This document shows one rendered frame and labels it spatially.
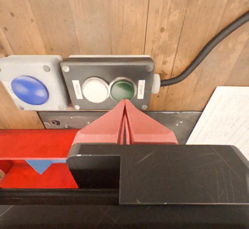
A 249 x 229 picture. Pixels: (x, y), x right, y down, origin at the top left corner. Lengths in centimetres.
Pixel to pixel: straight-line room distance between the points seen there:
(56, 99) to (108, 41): 10
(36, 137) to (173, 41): 26
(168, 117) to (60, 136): 19
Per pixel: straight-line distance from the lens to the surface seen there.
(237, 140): 36
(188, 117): 25
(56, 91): 18
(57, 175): 35
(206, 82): 22
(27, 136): 29
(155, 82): 16
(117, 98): 15
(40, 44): 20
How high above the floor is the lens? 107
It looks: 54 degrees down
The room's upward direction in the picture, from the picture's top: 179 degrees clockwise
